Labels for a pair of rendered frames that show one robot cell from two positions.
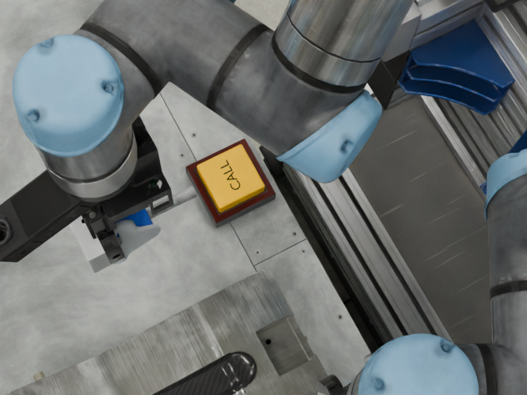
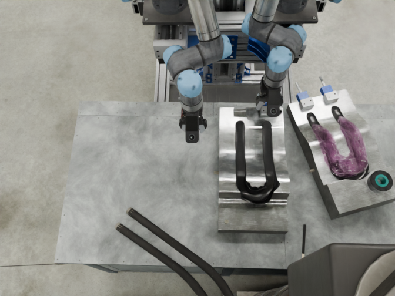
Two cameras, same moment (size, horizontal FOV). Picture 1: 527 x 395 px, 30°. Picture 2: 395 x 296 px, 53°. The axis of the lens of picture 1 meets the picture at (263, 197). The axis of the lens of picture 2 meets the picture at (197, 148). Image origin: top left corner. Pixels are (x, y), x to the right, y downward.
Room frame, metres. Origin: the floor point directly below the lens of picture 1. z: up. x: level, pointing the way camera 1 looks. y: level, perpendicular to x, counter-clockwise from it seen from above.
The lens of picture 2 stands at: (-0.17, 0.63, 2.34)
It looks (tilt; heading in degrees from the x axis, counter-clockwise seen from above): 68 degrees down; 311
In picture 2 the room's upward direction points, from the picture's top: 5 degrees counter-clockwise
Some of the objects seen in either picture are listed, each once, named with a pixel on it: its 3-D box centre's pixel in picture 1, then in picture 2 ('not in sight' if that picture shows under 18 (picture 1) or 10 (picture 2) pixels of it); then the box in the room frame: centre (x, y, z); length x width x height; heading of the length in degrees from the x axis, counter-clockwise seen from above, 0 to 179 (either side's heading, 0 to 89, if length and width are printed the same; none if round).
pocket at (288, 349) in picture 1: (285, 346); (239, 114); (0.17, -0.04, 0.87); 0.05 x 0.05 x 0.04; 34
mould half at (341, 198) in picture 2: not in sight; (341, 148); (-0.25, -0.15, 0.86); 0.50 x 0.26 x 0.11; 142
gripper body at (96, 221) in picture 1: (109, 175); (192, 108); (0.26, 0.14, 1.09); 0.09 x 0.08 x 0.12; 125
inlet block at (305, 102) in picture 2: not in sight; (301, 95); (0.00, -0.27, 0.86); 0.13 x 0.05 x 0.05; 142
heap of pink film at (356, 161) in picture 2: not in sight; (342, 144); (-0.24, -0.15, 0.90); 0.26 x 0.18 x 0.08; 142
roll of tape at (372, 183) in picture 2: not in sight; (380, 181); (-0.42, -0.08, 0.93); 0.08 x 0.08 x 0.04
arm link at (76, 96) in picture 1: (77, 106); (190, 87); (0.26, 0.14, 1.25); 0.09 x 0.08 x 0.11; 150
